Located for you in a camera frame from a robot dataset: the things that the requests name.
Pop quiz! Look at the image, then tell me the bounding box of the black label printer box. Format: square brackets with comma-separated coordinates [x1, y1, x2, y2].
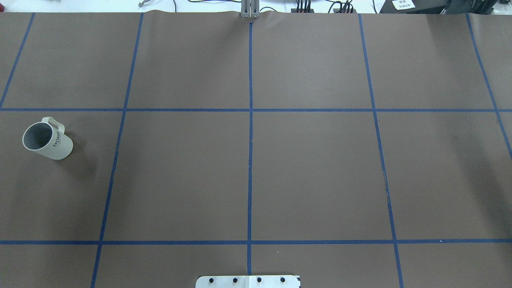
[378, 0, 448, 14]

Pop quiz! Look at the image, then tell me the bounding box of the aluminium frame post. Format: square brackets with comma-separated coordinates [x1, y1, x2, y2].
[241, 0, 261, 19]

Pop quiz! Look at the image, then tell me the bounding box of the white ribbed HOME mug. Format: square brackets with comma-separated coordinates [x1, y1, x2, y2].
[22, 117, 74, 160]

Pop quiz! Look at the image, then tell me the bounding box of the black orange usb hub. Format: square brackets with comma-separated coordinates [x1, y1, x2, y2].
[328, 0, 357, 14]
[291, 0, 314, 13]

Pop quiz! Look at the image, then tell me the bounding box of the black orange USB hub far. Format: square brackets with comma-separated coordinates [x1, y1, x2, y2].
[291, 0, 314, 13]

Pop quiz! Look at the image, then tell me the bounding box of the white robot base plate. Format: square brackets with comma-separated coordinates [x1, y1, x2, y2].
[195, 275, 301, 288]

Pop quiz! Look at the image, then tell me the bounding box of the black orange USB hub near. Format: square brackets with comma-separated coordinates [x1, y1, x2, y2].
[328, 0, 357, 14]

